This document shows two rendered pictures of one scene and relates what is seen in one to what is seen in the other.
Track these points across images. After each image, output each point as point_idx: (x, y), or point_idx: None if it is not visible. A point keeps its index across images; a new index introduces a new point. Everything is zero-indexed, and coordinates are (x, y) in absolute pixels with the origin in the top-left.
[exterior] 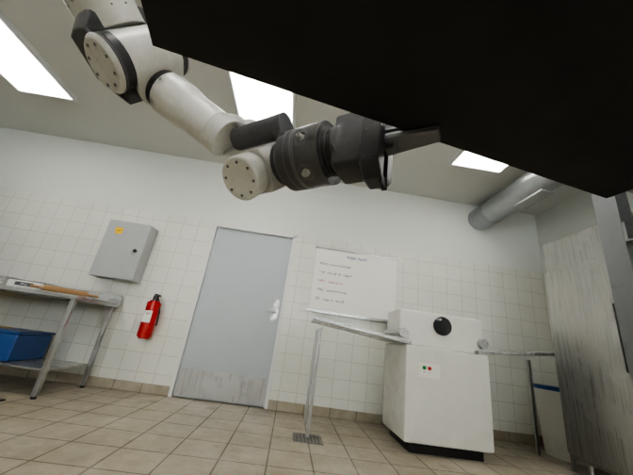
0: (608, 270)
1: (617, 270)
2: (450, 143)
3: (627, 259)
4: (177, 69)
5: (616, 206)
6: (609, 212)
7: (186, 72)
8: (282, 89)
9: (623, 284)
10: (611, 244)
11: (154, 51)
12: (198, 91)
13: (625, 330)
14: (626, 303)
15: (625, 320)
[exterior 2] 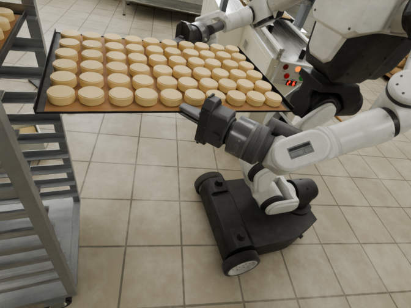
0: (20, 162)
1: (21, 159)
2: (170, 112)
3: (21, 150)
4: (386, 103)
5: (7, 117)
6: (8, 122)
7: (396, 101)
8: (251, 112)
9: (24, 165)
10: (15, 145)
11: (376, 99)
12: (351, 117)
13: (32, 187)
14: (28, 174)
15: (30, 183)
